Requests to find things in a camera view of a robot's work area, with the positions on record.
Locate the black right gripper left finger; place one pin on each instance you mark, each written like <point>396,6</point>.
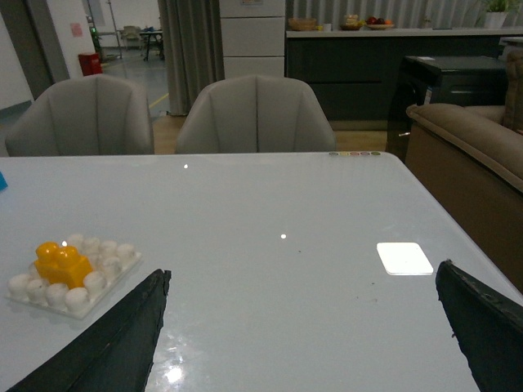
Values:
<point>116,352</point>

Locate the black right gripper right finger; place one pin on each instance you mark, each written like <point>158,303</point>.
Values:
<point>487,325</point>

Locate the yellow toy block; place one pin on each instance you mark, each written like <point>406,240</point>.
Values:
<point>64,264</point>

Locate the blue toy block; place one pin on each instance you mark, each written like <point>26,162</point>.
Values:
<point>3,182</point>

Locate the brown sofa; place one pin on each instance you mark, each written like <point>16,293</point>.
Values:
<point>470,159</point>

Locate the coloured dot sticker strip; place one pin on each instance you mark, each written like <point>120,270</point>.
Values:
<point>355,153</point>

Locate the left grey armchair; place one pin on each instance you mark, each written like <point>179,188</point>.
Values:
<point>92,115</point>

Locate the grey armchair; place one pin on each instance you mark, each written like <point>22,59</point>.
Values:
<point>92,115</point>
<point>256,114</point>

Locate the black side table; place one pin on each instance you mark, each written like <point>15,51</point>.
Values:
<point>456,80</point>

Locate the right grey armchair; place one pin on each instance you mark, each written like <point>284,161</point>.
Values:
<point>256,114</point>

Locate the dark kitchen counter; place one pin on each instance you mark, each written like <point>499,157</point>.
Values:
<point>354,73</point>

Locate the red fire extinguisher box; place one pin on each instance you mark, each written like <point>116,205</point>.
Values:
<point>90,63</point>

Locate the white potted plant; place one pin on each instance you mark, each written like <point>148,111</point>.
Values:
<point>495,12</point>

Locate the fruit plate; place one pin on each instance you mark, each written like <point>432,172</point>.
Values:
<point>375,23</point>

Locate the food bowl on counter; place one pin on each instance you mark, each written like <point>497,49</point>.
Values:
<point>352,22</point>

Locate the grey curtain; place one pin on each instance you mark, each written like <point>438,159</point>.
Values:
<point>192,48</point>

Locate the white cabinet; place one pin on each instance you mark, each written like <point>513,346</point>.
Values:
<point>253,37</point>

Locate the wicker basket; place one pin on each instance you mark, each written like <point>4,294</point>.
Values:
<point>302,24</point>

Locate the white studded base plate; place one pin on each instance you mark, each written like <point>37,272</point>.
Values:
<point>110,260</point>

